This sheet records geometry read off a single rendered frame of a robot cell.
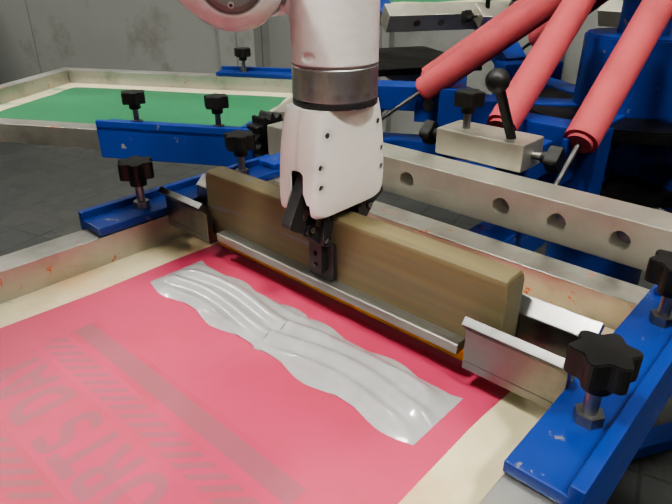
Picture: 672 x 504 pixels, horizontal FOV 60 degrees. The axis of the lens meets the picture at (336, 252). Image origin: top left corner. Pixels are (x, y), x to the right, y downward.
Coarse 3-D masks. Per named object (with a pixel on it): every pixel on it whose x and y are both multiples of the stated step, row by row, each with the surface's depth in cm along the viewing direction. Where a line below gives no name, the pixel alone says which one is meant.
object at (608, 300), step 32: (160, 224) 73; (416, 224) 71; (448, 224) 71; (0, 256) 63; (32, 256) 63; (64, 256) 65; (96, 256) 68; (512, 256) 63; (544, 256) 63; (0, 288) 61; (32, 288) 63; (544, 288) 61; (576, 288) 58; (608, 288) 57; (640, 288) 57; (608, 320) 57; (512, 480) 36
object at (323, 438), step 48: (384, 336) 56; (192, 384) 50; (240, 384) 50; (288, 384) 50; (432, 384) 50; (480, 384) 50; (288, 432) 45; (336, 432) 45; (432, 432) 45; (336, 480) 41; (384, 480) 41
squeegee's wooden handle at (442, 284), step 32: (224, 192) 66; (256, 192) 62; (224, 224) 68; (256, 224) 64; (320, 224) 56; (352, 224) 54; (384, 224) 54; (288, 256) 62; (352, 256) 55; (384, 256) 52; (416, 256) 50; (448, 256) 48; (480, 256) 48; (384, 288) 53; (416, 288) 51; (448, 288) 48; (480, 288) 46; (512, 288) 45; (448, 320) 49; (480, 320) 47; (512, 320) 47
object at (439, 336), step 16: (224, 240) 67; (240, 240) 66; (256, 256) 63; (272, 256) 62; (288, 272) 60; (304, 272) 59; (320, 288) 58; (336, 288) 56; (352, 288) 56; (352, 304) 55; (368, 304) 54; (384, 304) 54; (400, 320) 52; (416, 320) 51; (432, 336) 50; (448, 336) 49
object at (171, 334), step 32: (192, 256) 71; (224, 256) 71; (128, 288) 64; (256, 288) 64; (288, 288) 64; (32, 320) 58; (64, 320) 58; (96, 320) 58; (128, 320) 58; (160, 320) 58; (192, 320) 58; (0, 352) 54; (160, 352) 54; (192, 352) 54; (224, 352) 54
